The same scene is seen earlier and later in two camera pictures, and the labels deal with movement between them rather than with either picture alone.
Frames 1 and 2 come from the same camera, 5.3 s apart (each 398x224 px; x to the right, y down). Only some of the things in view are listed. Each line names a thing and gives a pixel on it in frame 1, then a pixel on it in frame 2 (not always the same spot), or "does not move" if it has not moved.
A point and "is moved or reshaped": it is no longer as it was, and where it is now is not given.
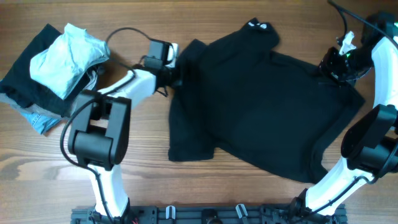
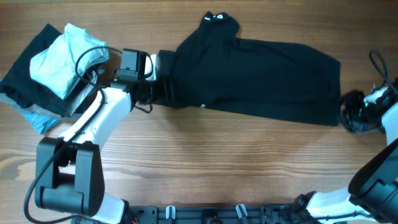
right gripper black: [326, 66] → [347, 99]
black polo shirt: [236, 95] is moved or reshaped
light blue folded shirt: [68, 63] does not move
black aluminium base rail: [209, 213] does not move
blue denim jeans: [40, 124] does not move
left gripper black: [178, 82] → [149, 98]
